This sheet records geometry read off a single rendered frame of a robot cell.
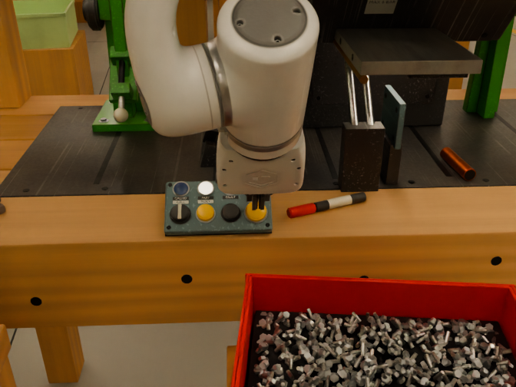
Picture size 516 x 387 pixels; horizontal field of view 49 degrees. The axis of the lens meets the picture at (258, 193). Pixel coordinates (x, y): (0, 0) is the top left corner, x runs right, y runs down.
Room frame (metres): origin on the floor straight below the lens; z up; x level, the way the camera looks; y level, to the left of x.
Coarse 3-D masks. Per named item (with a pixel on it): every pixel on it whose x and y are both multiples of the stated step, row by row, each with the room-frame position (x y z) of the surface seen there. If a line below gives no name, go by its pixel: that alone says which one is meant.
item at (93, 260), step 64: (320, 192) 0.79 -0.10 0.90; (384, 192) 0.79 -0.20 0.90; (448, 192) 0.79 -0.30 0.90; (512, 192) 0.79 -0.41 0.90; (0, 256) 0.64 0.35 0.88; (64, 256) 0.64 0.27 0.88; (128, 256) 0.65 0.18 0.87; (192, 256) 0.65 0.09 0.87; (256, 256) 0.66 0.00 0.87; (320, 256) 0.66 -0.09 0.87; (384, 256) 0.66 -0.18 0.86; (448, 256) 0.67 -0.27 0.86; (512, 256) 0.67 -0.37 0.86; (0, 320) 0.64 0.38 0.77; (64, 320) 0.64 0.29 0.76; (128, 320) 0.65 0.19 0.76; (192, 320) 0.65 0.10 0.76
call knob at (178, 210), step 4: (180, 204) 0.68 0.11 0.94; (172, 208) 0.67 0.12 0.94; (176, 208) 0.67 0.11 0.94; (180, 208) 0.67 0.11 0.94; (184, 208) 0.67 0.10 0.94; (172, 212) 0.67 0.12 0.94; (176, 212) 0.67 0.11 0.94; (180, 212) 0.67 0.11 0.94; (184, 212) 0.67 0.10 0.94; (188, 212) 0.67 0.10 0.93; (172, 216) 0.66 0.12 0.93; (176, 216) 0.66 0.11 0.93; (180, 216) 0.66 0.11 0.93; (184, 216) 0.66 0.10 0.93; (188, 216) 0.67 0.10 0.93; (176, 220) 0.66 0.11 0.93; (180, 220) 0.66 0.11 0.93; (184, 220) 0.66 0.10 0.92
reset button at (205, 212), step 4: (204, 204) 0.68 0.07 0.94; (208, 204) 0.68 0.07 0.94; (200, 208) 0.67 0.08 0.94; (204, 208) 0.67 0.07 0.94; (208, 208) 0.67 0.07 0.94; (212, 208) 0.67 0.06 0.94; (200, 212) 0.67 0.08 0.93; (204, 212) 0.67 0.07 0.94; (208, 212) 0.67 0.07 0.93; (212, 212) 0.67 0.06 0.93; (200, 216) 0.66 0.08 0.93; (204, 216) 0.66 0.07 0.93; (208, 216) 0.66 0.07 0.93; (212, 216) 0.67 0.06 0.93; (204, 220) 0.66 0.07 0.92
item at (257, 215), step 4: (248, 204) 0.68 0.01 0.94; (248, 208) 0.67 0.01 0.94; (264, 208) 0.68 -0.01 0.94; (248, 212) 0.67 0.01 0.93; (252, 212) 0.67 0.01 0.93; (256, 212) 0.67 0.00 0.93; (260, 212) 0.67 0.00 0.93; (264, 212) 0.67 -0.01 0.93; (248, 216) 0.67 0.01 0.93; (252, 216) 0.66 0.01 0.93; (256, 216) 0.66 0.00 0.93; (260, 216) 0.67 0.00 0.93; (264, 216) 0.67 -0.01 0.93; (252, 220) 0.67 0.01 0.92; (256, 220) 0.66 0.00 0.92
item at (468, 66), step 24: (360, 48) 0.78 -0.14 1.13; (384, 48) 0.78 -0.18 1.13; (408, 48) 0.78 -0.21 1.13; (432, 48) 0.78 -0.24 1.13; (456, 48) 0.78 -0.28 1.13; (360, 72) 0.72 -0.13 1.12; (384, 72) 0.72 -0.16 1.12; (408, 72) 0.72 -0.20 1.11; (432, 72) 0.72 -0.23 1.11; (456, 72) 0.72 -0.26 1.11; (480, 72) 0.72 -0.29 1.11
